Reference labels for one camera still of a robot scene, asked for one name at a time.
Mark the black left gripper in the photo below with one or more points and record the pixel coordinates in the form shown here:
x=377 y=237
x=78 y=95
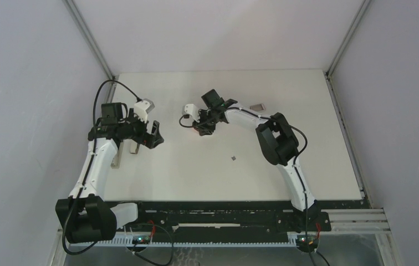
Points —
x=151 y=141

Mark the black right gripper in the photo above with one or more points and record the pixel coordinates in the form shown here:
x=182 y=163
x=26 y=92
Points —
x=203 y=128

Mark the black and grey large stapler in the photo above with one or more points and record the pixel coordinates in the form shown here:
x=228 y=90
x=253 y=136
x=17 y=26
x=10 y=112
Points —
x=115 y=164

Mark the beige small stapler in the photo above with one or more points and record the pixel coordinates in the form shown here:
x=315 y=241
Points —
x=134 y=148

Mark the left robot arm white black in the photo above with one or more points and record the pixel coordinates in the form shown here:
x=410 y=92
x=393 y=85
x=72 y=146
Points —
x=84 y=215

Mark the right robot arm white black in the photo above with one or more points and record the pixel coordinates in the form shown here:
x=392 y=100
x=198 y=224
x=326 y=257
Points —
x=281 y=144

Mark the open grey staple box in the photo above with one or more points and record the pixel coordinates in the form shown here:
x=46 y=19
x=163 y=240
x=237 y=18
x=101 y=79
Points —
x=258 y=107

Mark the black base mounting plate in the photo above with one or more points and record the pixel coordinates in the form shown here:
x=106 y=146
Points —
x=163 y=233

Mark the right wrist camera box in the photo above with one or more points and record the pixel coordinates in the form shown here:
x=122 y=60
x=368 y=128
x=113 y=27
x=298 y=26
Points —
x=192 y=111

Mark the white cable duct strip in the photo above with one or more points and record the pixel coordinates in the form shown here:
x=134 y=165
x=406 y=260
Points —
x=145 y=241

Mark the aluminium frame corner post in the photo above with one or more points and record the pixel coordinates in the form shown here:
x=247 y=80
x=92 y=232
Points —
x=85 y=31

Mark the aluminium front rail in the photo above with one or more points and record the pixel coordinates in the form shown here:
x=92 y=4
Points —
x=356 y=220

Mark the right aluminium frame post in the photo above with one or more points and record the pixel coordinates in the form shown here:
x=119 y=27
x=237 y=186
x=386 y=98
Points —
x=358 y=17

